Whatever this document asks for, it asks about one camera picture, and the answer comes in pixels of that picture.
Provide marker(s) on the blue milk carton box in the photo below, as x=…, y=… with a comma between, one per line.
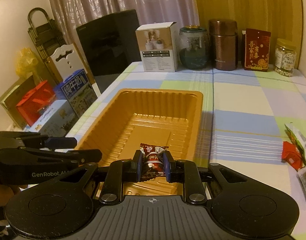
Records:
x=78, y=91

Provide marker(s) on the white product box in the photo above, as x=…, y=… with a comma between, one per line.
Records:
x=157, y=44

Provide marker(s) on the light blue box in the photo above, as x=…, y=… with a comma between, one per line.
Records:
x=56, y=121

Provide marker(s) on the yellow plastic bag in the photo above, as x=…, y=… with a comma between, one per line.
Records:
x=26, y=65

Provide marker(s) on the black chair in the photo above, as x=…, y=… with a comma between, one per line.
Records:
x=110, y=45

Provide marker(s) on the brown metal canister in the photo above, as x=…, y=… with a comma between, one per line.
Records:
x=224, y=44

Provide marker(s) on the green glass jar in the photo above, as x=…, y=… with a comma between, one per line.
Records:
x=194, y=46

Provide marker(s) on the checkered tablecloth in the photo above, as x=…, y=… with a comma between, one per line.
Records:
x=243, y=120

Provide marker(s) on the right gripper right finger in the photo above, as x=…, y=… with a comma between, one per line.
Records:
x=186, y=173

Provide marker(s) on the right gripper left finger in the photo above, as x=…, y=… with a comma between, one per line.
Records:
x=120, y=172

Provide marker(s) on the dark red candy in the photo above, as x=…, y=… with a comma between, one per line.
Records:
x=153, y=165

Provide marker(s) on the red gift bag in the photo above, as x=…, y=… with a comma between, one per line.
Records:
x=34, y=101

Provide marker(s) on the clear jar with nuts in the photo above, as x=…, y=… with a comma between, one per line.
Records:
x=285, y=57

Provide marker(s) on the brown cardboard box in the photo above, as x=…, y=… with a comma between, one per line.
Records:
x=12, y=96

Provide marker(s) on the red snack packet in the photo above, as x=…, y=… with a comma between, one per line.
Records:
x=291, y=155

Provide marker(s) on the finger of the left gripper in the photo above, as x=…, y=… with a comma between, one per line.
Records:
x=32, y=157
x=45, y=141

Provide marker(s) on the dark folding rack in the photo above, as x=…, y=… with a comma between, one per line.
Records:
x=46, y=39

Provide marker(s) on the red gift box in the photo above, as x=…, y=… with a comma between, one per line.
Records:
x=256, y=45

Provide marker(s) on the pink curtain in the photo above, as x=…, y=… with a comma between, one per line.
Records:
x=70, y=14

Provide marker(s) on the green white snack packet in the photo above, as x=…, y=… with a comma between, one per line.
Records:
x=298, y=139

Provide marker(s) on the orange plastic tray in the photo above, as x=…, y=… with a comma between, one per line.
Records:
x=161, y=117

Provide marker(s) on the left hand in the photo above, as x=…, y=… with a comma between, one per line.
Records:
x=6, y=192

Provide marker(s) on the white wooden rack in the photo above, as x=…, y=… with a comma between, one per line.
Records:
x=66, y=60

